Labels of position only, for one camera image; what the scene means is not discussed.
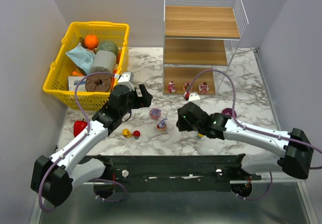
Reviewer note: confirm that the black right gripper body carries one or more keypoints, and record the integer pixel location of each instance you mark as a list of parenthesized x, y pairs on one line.
[(181, 123)]

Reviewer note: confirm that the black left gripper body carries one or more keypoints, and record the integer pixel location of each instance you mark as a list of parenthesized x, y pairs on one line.
[(139, 100)]

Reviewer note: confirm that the purple owl pink cup toy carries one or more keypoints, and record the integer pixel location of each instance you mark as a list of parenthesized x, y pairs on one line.
[(155, 113)]

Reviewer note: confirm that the small yellow blue toy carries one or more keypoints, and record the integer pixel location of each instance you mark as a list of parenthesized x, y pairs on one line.
[(200, 135)]

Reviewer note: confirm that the purple bunny cupcake toy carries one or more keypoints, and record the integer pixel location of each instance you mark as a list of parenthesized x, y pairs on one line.
[(161, 126)]

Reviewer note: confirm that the pink strawberry cake toy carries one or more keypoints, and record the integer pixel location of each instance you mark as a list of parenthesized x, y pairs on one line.
[(203, 88)]

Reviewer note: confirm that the pink bear green flower toy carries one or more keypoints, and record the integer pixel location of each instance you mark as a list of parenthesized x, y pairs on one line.
[(187, 87)]

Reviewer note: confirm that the red hair mermaid toy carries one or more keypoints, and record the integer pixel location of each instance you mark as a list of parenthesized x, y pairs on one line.
[(136, 134)]

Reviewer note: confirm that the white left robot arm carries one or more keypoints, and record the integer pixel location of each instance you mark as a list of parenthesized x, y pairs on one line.
[(54, 177)]

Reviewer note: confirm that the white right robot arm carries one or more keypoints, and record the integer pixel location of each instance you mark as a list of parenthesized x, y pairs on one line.
[(289, 152)]

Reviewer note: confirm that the yellow duck toy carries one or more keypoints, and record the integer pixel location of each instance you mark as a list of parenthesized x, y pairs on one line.
[(126, 133)]

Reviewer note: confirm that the purple onion toy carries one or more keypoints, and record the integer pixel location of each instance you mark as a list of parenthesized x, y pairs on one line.
[(229, 112)]

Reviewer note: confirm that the grey brown cylinder roll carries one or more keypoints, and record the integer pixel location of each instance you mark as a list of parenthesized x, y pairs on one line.
[(104, 62)]

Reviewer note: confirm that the red bell pepper toy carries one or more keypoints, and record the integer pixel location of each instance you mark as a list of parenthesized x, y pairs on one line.
[(78, 127)]

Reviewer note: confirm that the green round melon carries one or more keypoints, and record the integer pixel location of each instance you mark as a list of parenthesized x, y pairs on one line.
[(108, 46)]

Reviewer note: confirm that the yellow plastic basket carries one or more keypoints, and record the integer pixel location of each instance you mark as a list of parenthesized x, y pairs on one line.
[(82, 72)]

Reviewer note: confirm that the white box in basket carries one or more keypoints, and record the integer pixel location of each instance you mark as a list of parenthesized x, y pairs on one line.
[(73, 82)]

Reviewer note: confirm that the light blue snack bag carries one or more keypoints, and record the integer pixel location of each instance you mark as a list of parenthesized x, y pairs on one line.
[(83, 58)]

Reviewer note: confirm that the orange fruit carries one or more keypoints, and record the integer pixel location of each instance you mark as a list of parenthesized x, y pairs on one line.
[(91, 41)]

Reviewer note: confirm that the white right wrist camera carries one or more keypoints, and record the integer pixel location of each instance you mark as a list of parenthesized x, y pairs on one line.
[(192, 97)]

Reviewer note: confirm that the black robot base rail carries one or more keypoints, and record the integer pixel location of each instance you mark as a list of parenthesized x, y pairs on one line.
[(176, 173)]

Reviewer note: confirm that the white wire wooden shelf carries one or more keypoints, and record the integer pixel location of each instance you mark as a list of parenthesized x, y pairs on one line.
[(200, 38)]

